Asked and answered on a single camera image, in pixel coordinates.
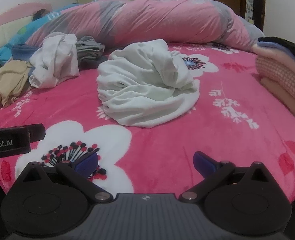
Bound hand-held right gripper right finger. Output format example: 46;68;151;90
179;151;271;203

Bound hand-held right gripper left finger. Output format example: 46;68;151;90
17;151;114;203

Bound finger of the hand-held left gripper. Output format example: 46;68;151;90
28;124;46;143

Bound white long-sleeve sweater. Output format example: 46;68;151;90
96;39;200;128

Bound pink floral blanket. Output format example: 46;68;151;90
0;41;295;200

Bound beige pants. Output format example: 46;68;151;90
0;59;33;108

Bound navy garment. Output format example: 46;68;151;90
12;44;37;62

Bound dark grey garment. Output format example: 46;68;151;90
78;55;109;69

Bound folded beige garment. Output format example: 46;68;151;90
260;77;295;118

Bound folded checkered garment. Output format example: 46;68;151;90
255;55;295;108

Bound folded black garment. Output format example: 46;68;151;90
258;37;295;69

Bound pink grey duvet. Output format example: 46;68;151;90
26;0;265;52

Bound white fridge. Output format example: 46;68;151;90
246;0;263;23

